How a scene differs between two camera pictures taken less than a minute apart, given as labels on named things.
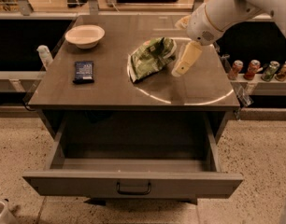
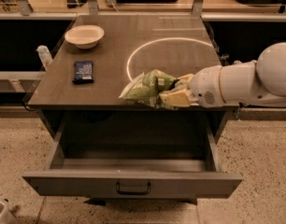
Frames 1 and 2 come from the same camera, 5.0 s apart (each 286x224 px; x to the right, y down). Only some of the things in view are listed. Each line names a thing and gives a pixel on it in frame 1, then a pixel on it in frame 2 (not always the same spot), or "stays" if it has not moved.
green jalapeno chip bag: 150,57 → 148,87
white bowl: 85,36 stays
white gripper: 201,28 → 205,85
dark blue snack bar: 83,73 stays
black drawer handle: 134,193 stays
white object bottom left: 2,215 stays
